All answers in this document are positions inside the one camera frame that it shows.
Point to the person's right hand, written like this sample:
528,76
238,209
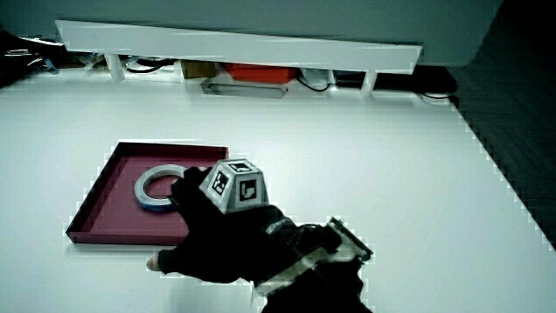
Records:
226,243

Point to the blue tape roll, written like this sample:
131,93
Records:
152,201

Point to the person's right forearm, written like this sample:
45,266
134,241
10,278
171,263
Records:
321,291

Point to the maroon shallow tray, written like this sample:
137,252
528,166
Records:
117,217

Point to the grey flat metal tray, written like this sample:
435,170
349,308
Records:
243,90

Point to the orange box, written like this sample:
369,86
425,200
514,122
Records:
260,72

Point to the brown cardboard box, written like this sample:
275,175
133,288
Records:
197,69

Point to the white adapter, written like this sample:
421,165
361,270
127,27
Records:
315,76

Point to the white desk shelf riser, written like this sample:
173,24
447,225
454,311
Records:
243,48

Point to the black equipment pile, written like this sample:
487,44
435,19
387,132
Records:
21,56

